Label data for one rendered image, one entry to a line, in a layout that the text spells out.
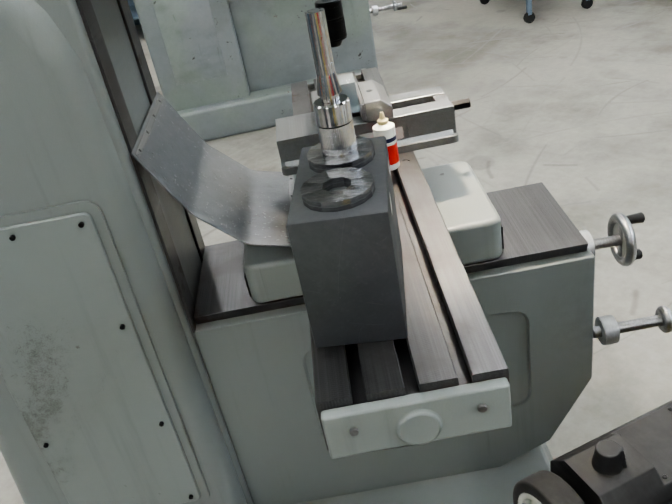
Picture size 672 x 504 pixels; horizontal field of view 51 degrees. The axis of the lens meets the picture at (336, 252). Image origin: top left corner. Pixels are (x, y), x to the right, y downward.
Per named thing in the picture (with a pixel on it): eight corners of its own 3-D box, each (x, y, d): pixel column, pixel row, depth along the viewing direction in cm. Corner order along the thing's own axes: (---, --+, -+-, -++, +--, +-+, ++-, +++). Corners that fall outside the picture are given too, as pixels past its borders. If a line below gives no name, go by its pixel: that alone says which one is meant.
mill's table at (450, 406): (381, 92, 190) (376, 64, 186) (519, 429, 85) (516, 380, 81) (296, 109, 191) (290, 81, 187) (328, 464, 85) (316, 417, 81)
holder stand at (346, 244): (402, 247, 108) (384, 125, 98) (408, 339, 90) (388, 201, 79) (324, 257, 110) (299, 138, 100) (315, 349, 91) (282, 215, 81)
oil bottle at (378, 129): (398, 160, 135) (390, 105, 129) (401, 169, 131) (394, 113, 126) (377, 164, 135) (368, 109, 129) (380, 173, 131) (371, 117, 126)
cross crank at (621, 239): (628, 244, 161) (631, 199, 154) (652, 273, 151) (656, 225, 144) (559, 257, 161) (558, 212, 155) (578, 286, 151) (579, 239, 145)
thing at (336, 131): (316, 157, 93) (307, 114, 90) (331, 141, 96) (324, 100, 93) (348, 158, 91) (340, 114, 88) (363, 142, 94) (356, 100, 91)
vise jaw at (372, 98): (384, 96, 145) (381, 77, 143) (394, 117, 134) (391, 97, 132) (355, 101, 145) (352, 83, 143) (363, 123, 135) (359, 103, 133)
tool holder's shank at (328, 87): (314, 104, 90) (296, 15, 84) (325, 95, 92) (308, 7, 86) (336, 104, 88) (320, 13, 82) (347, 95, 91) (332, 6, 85)
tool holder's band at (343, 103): (307, 114, 90) (306, 106, 89) (324, 100, 93) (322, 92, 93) (340, 114, 88) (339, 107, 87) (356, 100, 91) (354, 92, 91)
